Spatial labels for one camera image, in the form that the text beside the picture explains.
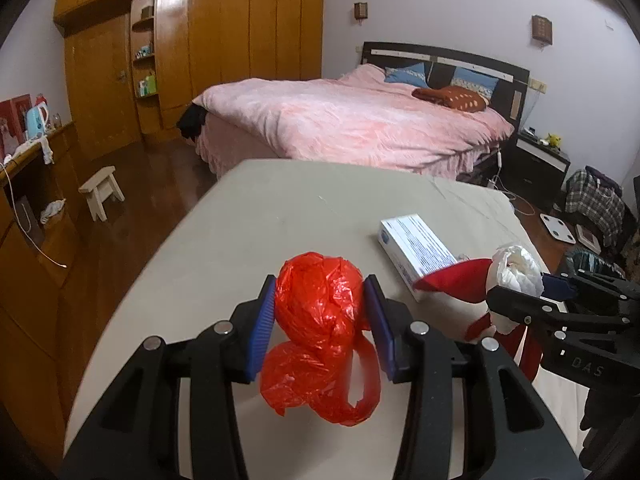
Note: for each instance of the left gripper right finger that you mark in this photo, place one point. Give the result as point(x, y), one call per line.
point(509, 433)

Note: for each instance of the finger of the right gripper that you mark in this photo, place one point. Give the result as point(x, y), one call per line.
point(525, 309)
point(557, 287)

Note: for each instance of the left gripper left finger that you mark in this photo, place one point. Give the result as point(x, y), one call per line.
point(132, 432)

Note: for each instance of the red plastic bag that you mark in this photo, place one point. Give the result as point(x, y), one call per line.
point(327, 363)

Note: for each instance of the white bathroom scale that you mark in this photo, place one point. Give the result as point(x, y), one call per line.
point(557, 229)

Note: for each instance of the plaid cloth on chair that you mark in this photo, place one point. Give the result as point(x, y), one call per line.
point(599, 199)

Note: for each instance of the black bedside table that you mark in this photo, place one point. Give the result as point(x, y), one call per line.
point(533, 171)

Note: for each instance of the white medicine box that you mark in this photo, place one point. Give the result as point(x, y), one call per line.
point(414, 249)

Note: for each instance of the pink covered bed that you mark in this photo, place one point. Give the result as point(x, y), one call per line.
point(366, 117)

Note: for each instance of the brown dotted pillow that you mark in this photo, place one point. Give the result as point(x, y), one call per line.
point(453, 97)

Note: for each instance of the white small stool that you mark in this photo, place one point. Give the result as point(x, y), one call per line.
point(97, 189)

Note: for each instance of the wooden desk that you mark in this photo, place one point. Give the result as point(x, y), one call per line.
point(40, 206)

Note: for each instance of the light blue kettle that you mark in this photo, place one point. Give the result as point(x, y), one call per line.
point(37, 121)

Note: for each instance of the wooden wardrobe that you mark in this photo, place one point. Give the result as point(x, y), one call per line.
point(133, 66)

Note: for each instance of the right wall lamp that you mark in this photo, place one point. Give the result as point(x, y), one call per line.
point(542, 32)

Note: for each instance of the wall lamp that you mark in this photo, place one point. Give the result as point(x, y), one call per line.
point(361, 11)
point(542, 32)

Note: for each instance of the left wall lamp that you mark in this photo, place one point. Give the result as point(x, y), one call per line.
point(361, 11)

